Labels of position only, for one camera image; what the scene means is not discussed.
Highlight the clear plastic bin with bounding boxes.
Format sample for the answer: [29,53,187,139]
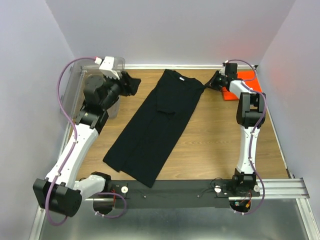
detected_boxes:
[59,56,126,120]

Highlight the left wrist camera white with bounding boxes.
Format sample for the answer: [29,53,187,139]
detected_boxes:
[94,56,120,80]

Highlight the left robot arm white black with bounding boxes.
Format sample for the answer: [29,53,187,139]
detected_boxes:
[32,71,141,217]

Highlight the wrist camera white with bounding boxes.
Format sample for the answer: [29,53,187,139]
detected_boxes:
[94,56,120,80]
[219,60,229,76]

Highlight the black t-shirt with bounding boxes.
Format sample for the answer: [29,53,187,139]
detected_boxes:
[103,69,206,188]

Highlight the folded orange t-shirt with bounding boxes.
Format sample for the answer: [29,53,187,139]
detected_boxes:
[222,70,262,101]

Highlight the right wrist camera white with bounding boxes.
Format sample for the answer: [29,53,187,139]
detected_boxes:
[219,60,229,76]

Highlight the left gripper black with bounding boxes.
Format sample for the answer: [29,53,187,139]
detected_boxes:
[100,70,142,110]

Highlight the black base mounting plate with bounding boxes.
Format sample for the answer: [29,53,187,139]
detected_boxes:
[93,178,261,213]

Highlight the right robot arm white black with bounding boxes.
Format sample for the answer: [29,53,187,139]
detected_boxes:
[205,59,267,196]

